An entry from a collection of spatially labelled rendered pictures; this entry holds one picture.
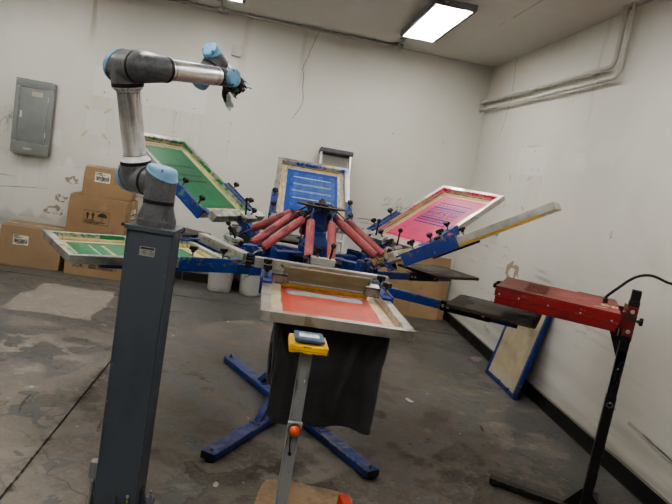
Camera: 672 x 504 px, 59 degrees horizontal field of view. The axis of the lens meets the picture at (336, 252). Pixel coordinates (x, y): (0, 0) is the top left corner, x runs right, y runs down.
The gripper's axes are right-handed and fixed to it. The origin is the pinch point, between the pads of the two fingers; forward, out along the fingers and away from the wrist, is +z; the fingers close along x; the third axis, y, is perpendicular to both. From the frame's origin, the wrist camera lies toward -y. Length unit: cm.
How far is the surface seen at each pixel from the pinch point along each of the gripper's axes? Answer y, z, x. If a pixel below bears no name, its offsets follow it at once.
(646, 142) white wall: 126, 151, 176
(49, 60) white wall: -416, 183, -24
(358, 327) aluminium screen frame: 121, 1, -47
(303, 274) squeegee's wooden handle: 70, 35, -41
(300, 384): 125, -14, -75
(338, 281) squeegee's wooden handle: 82, 42, -33
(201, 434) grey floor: 54, 100, -138
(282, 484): 137, 3, -105
